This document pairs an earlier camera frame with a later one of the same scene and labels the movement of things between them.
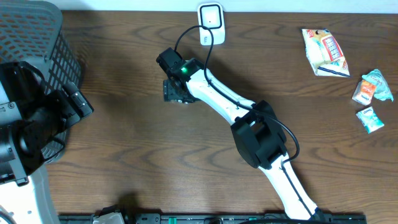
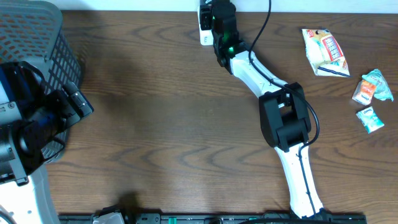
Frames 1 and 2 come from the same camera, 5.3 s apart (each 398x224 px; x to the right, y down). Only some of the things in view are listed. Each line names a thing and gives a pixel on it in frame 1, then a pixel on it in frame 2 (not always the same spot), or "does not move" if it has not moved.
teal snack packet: x=382 y=91 does not move
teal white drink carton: x=370 y=119 does not move
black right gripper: x=168 y=94 -> x=204 y=9
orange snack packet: x=364 y=93 does not move
